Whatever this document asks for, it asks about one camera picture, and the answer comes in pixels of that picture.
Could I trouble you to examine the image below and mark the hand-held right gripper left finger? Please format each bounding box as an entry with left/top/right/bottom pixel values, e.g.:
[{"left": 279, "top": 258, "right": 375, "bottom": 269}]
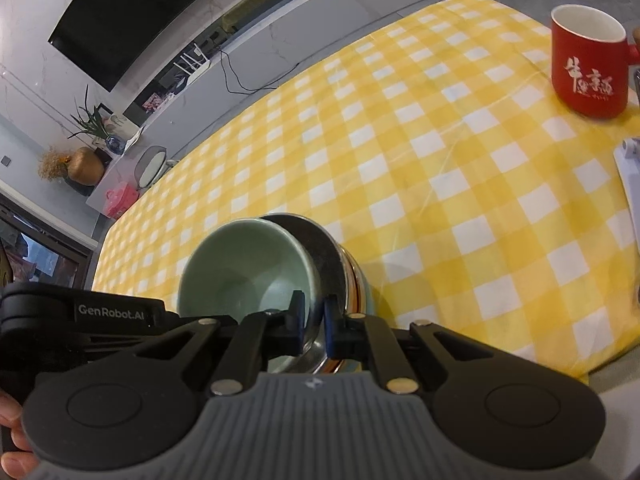
[{"left": 137, "top": 290, "right": 307, "bottom": 396}]

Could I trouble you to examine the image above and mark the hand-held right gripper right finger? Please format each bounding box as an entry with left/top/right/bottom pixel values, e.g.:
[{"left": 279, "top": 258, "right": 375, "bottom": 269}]
[{"left": 324, "top": 296, "right": 493, "bottom": 395}]

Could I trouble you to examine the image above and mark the orange steel-lined bowl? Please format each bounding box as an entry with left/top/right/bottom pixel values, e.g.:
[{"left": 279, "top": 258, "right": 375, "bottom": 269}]
[{"left": 260, "top": 214, "right": 360, "bottom": 375}]

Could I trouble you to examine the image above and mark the pale green ceramic bowl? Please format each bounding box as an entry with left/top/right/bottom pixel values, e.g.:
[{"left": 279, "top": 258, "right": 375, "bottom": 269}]
[{"left": 177, "top": 217, "right": 321, "bottom": 375}]

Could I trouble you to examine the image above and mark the person's left hand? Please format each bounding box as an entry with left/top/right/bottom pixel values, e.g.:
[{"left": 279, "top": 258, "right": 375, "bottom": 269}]
[{"left": 0, "top": 392, "right": 38, "bottom": 480}]

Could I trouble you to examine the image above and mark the pink carry case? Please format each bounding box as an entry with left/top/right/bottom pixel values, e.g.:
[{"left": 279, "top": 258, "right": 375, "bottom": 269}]
[{"left": 102, "top": 182, "right": 140, "bottom": 220}]

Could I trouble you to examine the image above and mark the gold round vase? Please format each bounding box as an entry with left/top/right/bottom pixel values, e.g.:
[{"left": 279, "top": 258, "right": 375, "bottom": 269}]
[{"left": 67, "top": 147, "right": 106, "bottom": 186}]

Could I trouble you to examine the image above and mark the dried flower bunch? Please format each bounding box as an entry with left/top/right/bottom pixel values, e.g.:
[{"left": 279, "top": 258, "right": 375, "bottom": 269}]
[{"left": 39, "top": 147, "right": 71, "bottom": 181}]

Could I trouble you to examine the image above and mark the round grey stool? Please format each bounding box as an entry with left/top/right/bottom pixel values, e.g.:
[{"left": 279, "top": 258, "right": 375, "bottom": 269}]
[{"left": 134, "top": 145, "right": 176, "bottom": 190}]

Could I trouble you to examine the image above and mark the yellow white checked tablecloth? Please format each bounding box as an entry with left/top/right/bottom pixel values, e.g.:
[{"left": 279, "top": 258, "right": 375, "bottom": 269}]
[{"left": 90, "top": 0, "right": 640, "bottom": 386}]

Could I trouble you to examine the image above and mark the spiky green houseplant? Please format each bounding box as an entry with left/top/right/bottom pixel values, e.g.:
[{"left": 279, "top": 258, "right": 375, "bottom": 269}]
[{"left": 67, "top": 97, "right": 113, "bottom": 141}]

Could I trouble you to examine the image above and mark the white wifi router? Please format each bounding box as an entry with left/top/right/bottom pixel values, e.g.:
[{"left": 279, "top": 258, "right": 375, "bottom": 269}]
[{"left": 175, "top": 47, "right": 211, "bottom": 81}]

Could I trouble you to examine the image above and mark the grey television cabinet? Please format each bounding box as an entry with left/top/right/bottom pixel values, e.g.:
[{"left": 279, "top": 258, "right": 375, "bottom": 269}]
[{"left": 85, "top": 0, "right": 451, "bottom": 221}]

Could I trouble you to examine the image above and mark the white plastic object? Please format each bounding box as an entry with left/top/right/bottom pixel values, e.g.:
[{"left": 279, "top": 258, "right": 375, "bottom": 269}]
[{"left": 612, "top": 137, "right": 640, "bottom": 306}]

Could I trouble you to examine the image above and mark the red white-lined mug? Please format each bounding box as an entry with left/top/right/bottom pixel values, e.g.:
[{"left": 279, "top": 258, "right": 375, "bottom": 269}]
[{"left": 550, "top": 4, "right": 640, "bottom": 120}]

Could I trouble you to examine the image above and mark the black power cable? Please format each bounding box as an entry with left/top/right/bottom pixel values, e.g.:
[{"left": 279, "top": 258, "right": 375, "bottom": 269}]
[{"left": 217, "top": 50, "right": 301, "bottom": 95}]

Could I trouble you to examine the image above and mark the black wall television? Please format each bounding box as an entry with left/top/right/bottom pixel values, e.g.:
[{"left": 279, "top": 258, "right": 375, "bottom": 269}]
[{"left": 47, "top": 0, "right": 240, "bottom": 93}]

